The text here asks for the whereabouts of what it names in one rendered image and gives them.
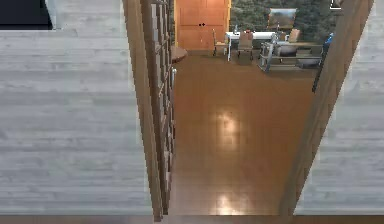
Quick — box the brown dining chair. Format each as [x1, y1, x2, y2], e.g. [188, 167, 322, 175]
[236, 30, 255, 61]
[212, 28, 228, 57]

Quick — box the grey metal shelf table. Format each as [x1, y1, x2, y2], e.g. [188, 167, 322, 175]
[257, 40, 325, 73]

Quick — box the orange wooden cupboard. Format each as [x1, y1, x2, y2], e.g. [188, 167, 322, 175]
[174, 0, 232, 52]

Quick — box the brown glazed room door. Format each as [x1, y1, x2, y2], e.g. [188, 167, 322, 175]
[139, 0, 177, 223]

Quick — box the tan cushion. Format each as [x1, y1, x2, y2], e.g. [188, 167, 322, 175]
[287, 28, 301, 43]

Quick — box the white dining table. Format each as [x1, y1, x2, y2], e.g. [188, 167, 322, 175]
[225, 30, 278, 62]

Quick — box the round brown wooden table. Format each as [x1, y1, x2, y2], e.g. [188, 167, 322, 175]
[171, 45, 189, 64]

